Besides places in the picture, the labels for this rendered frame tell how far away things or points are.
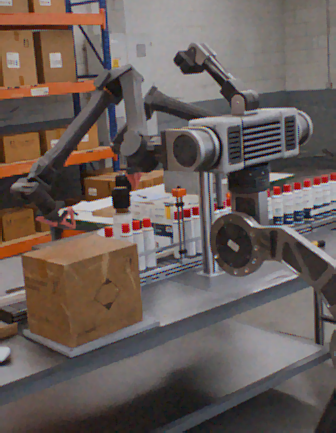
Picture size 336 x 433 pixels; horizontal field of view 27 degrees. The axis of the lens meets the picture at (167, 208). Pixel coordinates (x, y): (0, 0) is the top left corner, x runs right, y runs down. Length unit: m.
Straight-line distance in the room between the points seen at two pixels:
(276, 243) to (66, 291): 0.65
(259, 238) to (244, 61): 8.62
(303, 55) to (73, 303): 9.43
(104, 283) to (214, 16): 8.12
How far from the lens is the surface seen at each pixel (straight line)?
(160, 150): 2.05
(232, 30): 10.48
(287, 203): 3.49
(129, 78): 2.36
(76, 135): 2.40
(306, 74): 11.35
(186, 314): 2.52
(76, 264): 2.21
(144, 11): 9.15
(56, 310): 2.28
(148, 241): 2.90
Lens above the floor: 1.68
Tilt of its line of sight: 11 degrees down
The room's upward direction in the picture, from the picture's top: 4 degrees counter-clockwise
